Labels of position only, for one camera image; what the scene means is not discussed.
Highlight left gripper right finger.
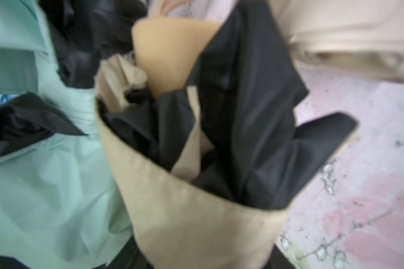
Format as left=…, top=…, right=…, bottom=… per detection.
left=264, top=245, right=296, bottom=269

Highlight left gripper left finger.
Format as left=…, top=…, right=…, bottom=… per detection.
left=101, top=236, right=151, bottom=269

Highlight beige umbrella black stripes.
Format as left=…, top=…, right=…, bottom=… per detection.
left=147, top=0, right=404, bottom=88

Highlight mint green umbrella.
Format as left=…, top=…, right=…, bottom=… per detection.
left=0, top=1, right=147, bottom=269

